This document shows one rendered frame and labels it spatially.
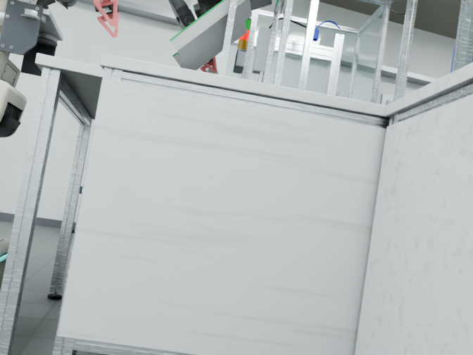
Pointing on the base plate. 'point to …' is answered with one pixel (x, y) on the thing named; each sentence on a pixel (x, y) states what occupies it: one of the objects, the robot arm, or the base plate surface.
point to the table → (77, 79)
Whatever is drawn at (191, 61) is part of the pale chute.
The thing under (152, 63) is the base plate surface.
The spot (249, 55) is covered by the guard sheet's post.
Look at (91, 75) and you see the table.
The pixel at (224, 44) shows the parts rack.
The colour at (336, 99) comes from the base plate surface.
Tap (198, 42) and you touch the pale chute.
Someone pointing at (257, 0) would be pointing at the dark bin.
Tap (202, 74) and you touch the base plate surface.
